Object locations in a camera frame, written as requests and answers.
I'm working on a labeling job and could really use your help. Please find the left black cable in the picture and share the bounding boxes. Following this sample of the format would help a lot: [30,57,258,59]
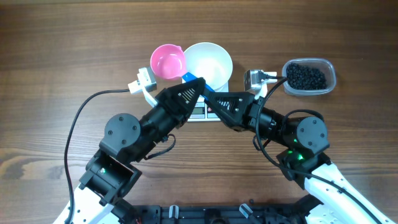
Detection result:
[63,89,131,224]

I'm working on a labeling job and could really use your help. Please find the black cable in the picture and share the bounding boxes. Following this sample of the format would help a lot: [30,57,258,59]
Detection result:
[251,70,383,224]
[63,89,131,224]

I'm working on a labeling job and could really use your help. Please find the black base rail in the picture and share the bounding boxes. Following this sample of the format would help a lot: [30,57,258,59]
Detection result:
[134,204,304,224]

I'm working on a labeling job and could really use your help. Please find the pink scoop blue handle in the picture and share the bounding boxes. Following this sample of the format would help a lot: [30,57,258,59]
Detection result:
[150,44,197,81]

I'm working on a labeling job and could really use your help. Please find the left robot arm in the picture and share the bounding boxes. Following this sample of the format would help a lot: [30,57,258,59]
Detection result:
[56,78,214,223]

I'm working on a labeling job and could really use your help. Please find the right black cable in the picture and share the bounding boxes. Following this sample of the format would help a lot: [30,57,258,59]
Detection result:
[251,70,383,224]

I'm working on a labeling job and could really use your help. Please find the white bowl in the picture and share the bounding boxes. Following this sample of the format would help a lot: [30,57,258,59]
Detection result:
[184,42,233,92]

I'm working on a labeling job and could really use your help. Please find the black beans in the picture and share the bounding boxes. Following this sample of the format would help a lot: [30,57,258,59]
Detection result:
[286,63,326,90]

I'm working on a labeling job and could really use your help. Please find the clear plastic container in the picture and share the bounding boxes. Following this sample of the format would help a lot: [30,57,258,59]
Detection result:
[282,58,336,96]

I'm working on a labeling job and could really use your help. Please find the white digital kitchen scale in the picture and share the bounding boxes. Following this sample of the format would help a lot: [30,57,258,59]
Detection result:
[188,96,220,122]

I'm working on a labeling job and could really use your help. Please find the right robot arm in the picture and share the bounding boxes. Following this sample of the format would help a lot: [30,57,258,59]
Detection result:
[204,91,391,223]

